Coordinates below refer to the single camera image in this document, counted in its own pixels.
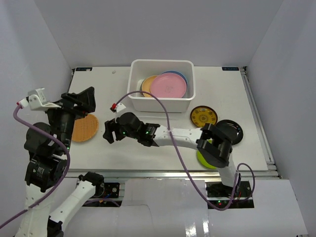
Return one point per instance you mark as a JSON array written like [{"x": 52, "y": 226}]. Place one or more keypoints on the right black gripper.
[{"x": 112, "y": 126}]

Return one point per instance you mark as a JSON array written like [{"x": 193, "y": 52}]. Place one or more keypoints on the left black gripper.
[{"x": 73, "y": 104}]

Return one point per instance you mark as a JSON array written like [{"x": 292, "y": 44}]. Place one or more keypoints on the orange woven round plate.
[{"x": 85, "y": 128}]

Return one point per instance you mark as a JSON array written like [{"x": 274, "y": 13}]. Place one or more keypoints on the tan yellow round plate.
[{"x": 146, "y": 84}]

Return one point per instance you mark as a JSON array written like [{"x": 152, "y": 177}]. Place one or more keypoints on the pink round plate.
[{"x": 158, "y": 89}]

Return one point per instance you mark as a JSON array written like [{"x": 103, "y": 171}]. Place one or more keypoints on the blue round plate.
[{"x": 182, "y": 76}]

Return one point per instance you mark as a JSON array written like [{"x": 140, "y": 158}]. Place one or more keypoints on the lime green round plate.
[{"x": 203, "y": 159}]

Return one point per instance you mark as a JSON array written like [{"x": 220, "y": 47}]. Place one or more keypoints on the black round plate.
[{"x": 232, "y": 129}]

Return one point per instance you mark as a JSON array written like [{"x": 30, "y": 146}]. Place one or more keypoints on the teal rectangular divided plate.
[{"x": 139, "y": 87}]

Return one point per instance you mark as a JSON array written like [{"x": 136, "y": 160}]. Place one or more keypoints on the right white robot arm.
[{"x": 211, "y": 142}]

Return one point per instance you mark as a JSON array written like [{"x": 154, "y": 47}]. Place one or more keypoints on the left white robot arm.
[{"x": 48, "y": 142}]

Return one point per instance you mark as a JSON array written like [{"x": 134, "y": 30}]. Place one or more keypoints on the white plastic bin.
[{"x": 144, "y": 68}]

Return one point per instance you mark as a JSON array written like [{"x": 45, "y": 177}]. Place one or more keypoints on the left blue corner label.
[{"x": 84, "y": 69}]

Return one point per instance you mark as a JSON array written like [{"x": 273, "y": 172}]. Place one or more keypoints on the blue corner label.
[
  {"x": 84, "y": 69},
  {"x": 230, "y": 68}
]

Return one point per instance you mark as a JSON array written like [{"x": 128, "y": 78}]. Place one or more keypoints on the brown gold patterned plate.
[{"x": 201, "y": 115}]

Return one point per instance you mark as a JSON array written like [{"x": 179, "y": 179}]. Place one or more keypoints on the right blue corner label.
[{"x": 230, "y": 68}]

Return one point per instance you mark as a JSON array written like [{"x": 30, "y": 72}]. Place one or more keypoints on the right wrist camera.
[{"x": 117, "y": 108}]

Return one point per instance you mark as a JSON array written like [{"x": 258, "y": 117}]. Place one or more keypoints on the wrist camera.
[
  {"x": 117, "y": 108},
  {"x": 37, "y": 101}
]

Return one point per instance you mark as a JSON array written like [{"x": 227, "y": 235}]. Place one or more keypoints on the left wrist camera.
[{"x": 37, "y": 101}]

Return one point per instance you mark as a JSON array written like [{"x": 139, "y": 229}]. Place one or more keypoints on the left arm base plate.
[{"x": 103, "y": 191}]

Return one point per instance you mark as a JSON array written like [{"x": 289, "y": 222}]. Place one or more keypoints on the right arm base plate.
[{"x": 219, "y": 195}]

